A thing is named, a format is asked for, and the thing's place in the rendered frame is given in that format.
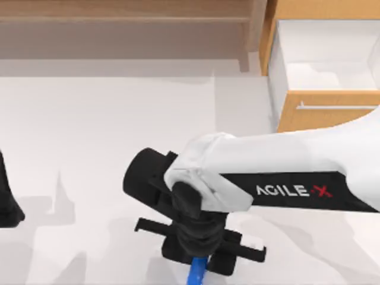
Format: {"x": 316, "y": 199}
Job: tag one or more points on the blue slim object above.
{"x": 196, "y": 271}

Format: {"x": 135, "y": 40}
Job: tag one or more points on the pale wooden drawer front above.
{"x": 320, "y": 115}

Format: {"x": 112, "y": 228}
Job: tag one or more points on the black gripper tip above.
{"x": 9, "y": 205}

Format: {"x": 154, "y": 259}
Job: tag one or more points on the pulled-out drawer with pale inside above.
{"x": 323, "y": 56}

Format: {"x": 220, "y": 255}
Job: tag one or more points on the open wooden shelf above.
{"x": 124, "y": 26}

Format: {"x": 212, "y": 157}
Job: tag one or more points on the wooden cupboard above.
{"x": 323, "y": 9}

